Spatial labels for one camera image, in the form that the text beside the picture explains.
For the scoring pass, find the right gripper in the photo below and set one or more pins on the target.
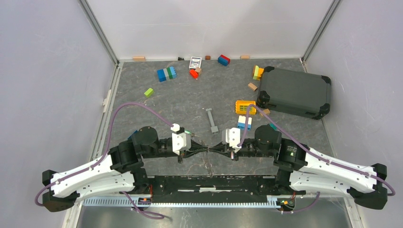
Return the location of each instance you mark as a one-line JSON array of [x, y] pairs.
[[225, 149]]

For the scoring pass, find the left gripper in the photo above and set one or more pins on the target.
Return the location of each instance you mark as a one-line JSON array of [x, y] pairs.
[[195, 148]]

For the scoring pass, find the perforated metal ring plate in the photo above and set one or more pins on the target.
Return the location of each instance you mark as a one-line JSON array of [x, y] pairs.
[[208, 164]]

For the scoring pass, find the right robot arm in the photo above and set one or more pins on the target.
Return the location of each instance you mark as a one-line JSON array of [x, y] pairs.
[[303, 169]]

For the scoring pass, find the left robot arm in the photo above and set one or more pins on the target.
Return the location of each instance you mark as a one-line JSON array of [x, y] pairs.
[[119, 170]]

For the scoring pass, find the grey toy axle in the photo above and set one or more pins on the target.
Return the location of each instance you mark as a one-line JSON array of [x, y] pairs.
[[214, 128]]

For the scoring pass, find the white and blue brick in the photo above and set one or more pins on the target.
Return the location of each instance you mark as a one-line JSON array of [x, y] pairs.
[[243, 123]]

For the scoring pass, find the yellow window brick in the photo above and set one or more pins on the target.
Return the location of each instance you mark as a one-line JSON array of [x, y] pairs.
[[241, 106]]

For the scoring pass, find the teal small block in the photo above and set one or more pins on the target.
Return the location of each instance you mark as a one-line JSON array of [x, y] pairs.
[[273, 126]]

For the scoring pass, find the tan wooden block near case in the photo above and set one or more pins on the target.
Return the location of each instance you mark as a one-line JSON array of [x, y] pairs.
[[252, 86]]

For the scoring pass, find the lime green block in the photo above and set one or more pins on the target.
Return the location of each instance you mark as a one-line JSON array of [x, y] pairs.
[[148, 92]]

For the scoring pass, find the red orange brick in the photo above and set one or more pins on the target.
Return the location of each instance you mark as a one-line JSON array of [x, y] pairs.
[[193, 74]]

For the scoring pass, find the blue grey green brick stack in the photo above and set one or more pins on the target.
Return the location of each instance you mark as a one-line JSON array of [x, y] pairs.
[[166, 74]]

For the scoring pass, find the orange green brown brick stack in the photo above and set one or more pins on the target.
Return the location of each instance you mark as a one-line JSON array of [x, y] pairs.
[[257, 72]]

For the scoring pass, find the red and blue brick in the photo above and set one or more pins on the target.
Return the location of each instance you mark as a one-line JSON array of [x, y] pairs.
[[223, 60]]

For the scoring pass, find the playing card box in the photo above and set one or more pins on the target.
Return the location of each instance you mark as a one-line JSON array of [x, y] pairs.
[[195, 62]]

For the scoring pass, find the dark grey hard case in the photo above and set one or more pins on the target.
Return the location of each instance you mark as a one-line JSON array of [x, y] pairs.
[[292, 92]]

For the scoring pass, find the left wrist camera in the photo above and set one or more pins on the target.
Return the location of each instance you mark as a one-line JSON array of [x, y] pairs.
[[181, 141]]

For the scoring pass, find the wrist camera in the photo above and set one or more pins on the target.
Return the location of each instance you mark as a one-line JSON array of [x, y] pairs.
[[181, 141], [231, 137]]

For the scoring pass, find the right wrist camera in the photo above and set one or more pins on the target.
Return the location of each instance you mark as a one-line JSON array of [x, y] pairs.
[[231, 137]]

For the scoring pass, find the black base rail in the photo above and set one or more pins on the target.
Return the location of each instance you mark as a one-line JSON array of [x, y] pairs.
[[216, 189]]

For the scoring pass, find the tan wooden block at wall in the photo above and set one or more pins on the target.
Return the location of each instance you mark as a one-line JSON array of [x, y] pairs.
[[139, 58]]

